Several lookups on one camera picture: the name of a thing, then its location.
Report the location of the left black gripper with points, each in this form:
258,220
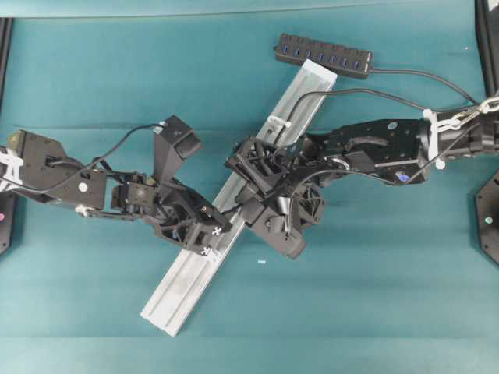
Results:
177,213

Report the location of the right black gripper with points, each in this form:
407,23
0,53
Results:
299,170

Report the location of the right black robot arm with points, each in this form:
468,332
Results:
401,151

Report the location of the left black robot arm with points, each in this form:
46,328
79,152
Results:
38,168

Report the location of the black multi-port USB hub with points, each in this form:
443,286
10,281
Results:
343,60

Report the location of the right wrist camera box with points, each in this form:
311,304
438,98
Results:
277,223

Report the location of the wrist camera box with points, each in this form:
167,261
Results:
277,223
174,142

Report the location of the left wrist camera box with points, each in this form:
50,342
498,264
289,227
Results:
174,142

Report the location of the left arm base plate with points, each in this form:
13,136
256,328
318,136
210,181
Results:
8,205

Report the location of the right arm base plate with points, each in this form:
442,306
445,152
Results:
486,203

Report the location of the right black frame post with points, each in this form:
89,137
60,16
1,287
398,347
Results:
486,23

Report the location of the black frame post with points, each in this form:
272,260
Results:
486,23
5,42

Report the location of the left black frame post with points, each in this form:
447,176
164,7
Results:
5,42

